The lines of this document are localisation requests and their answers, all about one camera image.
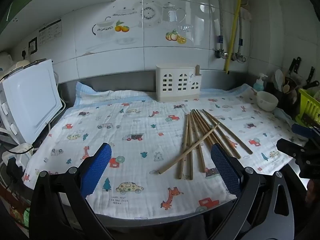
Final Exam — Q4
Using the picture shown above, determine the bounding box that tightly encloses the white countertop appliance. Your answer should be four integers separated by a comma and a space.
0, 59, 63, 145

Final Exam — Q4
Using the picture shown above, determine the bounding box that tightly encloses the black handled knife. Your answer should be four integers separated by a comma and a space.
304, 80, 320, 90
287, 57, 302, 77
302, 66, 316, 85

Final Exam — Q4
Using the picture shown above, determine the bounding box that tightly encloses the blue rag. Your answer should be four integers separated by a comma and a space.
274, 107, 293, 122

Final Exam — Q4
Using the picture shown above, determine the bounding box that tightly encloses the black plug adapter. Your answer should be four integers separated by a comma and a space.
6, 159, 24, 180

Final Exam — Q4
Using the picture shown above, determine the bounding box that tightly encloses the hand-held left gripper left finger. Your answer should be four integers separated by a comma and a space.
29, 142, 115, 240

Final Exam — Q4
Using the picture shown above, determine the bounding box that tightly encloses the wall label sticker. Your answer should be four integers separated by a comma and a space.
38, 19, 62, 44

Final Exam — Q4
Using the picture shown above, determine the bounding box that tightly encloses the white bowl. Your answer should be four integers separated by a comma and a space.
256, 91, 279, 112

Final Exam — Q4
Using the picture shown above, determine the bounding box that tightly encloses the white house-shaped utensil holder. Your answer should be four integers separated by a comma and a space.
155, 64, 202, 103

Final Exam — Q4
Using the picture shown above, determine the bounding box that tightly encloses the white spoon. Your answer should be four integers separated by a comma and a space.
275, 69, 284, 88

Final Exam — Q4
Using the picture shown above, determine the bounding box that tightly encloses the dark utensil container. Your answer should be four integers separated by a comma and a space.
277, 90, 300, 115

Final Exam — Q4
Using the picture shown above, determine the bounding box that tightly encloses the wall socket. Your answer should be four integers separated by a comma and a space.
28, 37, 38, 54

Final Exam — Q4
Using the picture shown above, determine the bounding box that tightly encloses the soap pump bottle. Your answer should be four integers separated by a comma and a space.
253, 73, 268, 92

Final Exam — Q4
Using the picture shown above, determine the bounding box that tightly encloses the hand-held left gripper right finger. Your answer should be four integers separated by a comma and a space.
210, 144, 295, 240

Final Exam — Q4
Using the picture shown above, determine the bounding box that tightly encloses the metal angle valve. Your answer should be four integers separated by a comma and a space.
231, 51, 247, 63
214, 47, 229, 59

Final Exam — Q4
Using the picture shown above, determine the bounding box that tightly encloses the white power strip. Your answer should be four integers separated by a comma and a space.
1, 142, 34, 165

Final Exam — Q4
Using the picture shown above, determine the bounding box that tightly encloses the yellow gas hose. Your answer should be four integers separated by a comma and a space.
223, 0, 242, 75

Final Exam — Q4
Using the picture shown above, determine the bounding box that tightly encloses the green plastic dish rack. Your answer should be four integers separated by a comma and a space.
295, 88, 320, 128

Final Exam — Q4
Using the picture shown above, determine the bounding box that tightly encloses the pile of bamboo chopsticks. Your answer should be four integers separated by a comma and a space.
158, 109, 253, 180

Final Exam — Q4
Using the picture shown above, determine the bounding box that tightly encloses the braided metal hose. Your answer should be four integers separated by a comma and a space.
237, 7, 244, 53
214, 0, 225, 46

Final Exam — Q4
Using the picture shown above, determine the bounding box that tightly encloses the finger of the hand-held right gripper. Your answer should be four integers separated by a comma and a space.
277, 138, 308, 158
291, 124, 320, 137

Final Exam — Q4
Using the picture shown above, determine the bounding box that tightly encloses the printed car pattern cloth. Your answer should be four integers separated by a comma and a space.
22, 81, 308, 214

